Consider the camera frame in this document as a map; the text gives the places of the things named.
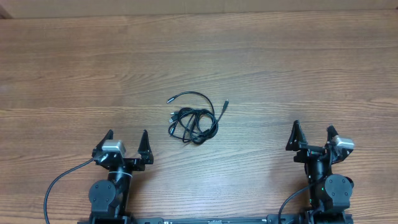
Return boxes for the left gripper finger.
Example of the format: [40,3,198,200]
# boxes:
[137,129,154,164]
[95,129,114,149]

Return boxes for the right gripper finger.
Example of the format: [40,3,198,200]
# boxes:
[285,120,308,151]
[326,124,338,143]

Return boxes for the thin black usb cable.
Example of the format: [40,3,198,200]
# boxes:
[167,91,229,144]

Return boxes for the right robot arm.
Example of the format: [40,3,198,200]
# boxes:
[277,120,354,223]

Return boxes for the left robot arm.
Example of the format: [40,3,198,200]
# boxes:
[87,129,154,223]

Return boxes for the cardboard back panel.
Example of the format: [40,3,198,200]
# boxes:
[1,0,397,19]

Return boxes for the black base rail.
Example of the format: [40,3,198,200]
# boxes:
[132,214,279,224]

